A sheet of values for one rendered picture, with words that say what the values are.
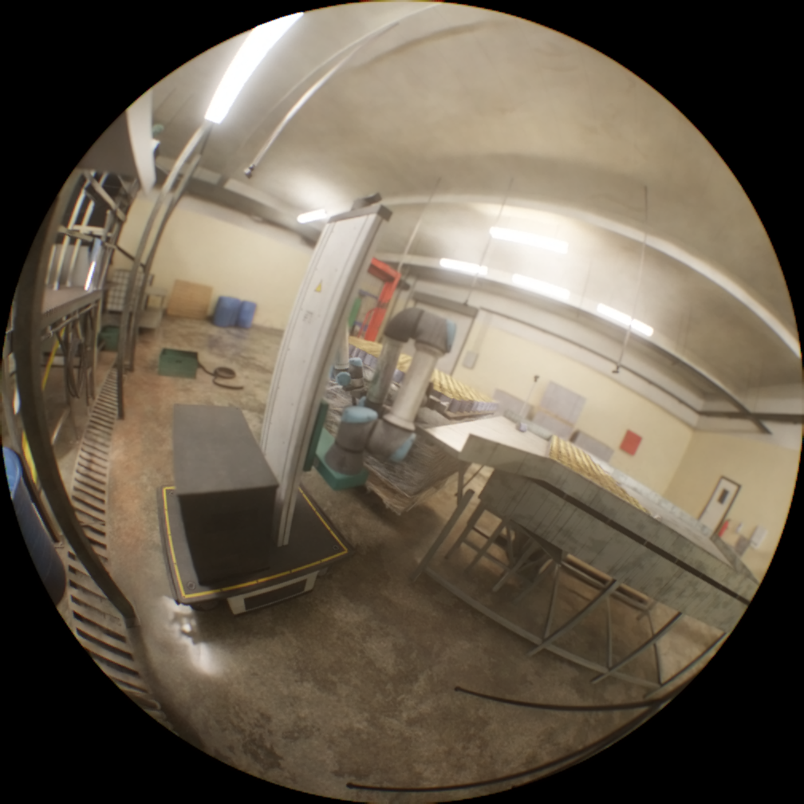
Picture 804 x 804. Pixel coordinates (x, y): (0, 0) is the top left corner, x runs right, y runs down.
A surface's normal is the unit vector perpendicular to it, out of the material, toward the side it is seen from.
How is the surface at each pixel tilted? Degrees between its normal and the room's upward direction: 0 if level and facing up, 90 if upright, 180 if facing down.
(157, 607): 0
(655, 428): 90
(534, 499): 90
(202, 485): 0
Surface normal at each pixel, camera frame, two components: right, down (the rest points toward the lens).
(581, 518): -0.57, -0.01
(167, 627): 0.36, -0.90
